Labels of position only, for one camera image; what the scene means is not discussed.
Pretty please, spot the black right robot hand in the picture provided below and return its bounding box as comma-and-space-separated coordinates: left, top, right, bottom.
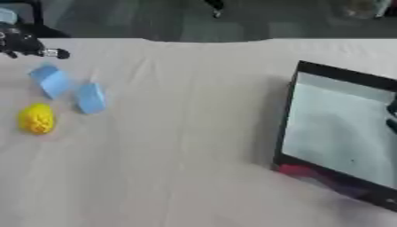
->
385, 100, 397, 135

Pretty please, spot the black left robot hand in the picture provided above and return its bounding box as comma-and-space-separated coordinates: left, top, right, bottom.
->
0, 22, 72, 60

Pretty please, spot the black box with white inside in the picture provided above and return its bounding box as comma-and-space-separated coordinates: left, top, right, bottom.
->
271, 59, 397, 213

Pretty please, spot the light blue block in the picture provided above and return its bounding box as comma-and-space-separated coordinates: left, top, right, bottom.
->
26, 64, 74, 100
74, 82, 109, 115

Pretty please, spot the yellow textured oval toy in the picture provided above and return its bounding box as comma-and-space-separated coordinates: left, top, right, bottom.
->
17, 102, 58, 136

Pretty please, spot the black tripod leg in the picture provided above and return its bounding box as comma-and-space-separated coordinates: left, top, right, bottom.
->
203, 0, 227, 19

